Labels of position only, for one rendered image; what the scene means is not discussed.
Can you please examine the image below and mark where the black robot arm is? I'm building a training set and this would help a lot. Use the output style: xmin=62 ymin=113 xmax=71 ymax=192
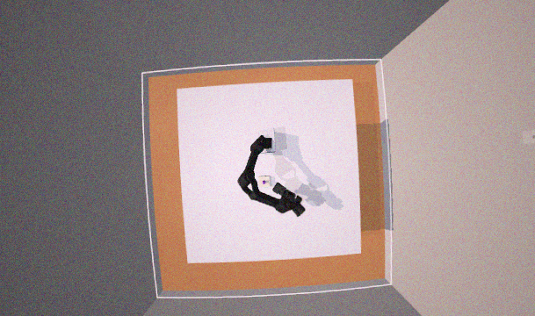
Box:
xmin=237 ymin=135 xmax=306 ymax=217

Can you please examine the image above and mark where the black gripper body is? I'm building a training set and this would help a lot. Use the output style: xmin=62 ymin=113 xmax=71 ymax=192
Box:
xmin=272 ymin=183 xmax=302 ymax=203

